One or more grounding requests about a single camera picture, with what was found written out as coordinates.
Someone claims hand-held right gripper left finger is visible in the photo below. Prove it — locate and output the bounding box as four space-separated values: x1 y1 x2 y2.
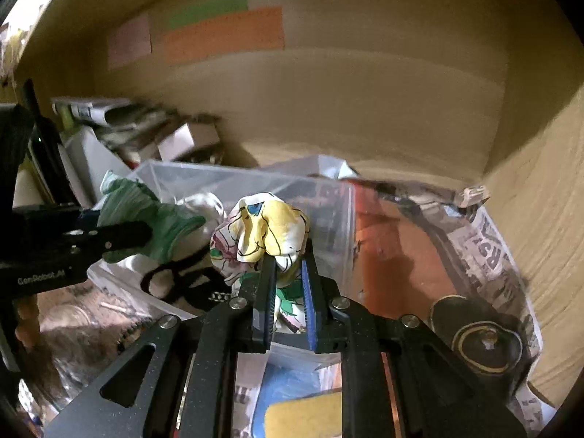
43 258 277 438

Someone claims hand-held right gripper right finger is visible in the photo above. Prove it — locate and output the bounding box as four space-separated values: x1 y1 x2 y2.
300 238 540 438

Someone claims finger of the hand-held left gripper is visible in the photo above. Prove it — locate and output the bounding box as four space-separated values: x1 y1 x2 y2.
70 220 154 258

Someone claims green striped cloth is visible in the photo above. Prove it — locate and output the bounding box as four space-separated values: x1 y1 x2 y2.
97 171 207 264

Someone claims yellow white printed cloth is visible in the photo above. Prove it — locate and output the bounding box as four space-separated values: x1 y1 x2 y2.
210 193 314 335

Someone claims clear plastic bin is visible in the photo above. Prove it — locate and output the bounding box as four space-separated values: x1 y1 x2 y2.
87 160 360 327

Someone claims person's left hand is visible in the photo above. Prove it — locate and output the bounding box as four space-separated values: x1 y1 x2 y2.
15 294 41 353

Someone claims clear plastic bag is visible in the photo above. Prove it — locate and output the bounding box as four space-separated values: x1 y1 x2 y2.
35 278 198 423

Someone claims blue cloth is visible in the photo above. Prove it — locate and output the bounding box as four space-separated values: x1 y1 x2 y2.
254 360 343 438

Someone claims white box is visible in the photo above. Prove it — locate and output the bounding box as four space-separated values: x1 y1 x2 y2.
64 127 134 207

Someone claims orange sheet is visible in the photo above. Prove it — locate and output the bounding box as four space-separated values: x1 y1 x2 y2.
353 181 462 313

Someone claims yellow sponge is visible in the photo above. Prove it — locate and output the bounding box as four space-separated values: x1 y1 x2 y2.
265 390 343 438

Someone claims small cardboard box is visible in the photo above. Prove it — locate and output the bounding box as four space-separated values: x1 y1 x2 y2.
157 120 225 164

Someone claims black round lid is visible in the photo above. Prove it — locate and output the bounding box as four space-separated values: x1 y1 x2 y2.
431 294 525 380

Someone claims orange package in printed plastic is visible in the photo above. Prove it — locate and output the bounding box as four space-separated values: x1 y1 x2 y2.
401 191 558 435

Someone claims pink paper note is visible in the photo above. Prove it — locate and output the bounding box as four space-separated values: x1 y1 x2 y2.
107 14 152 67

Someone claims orange paper note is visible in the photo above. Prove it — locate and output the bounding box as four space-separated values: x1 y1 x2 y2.
162 6 285 65

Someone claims green paper note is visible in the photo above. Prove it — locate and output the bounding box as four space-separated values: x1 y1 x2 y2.
168 0 250 29

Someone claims white cloth with black strap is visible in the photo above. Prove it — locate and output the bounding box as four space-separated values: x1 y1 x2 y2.
122 192 239 313

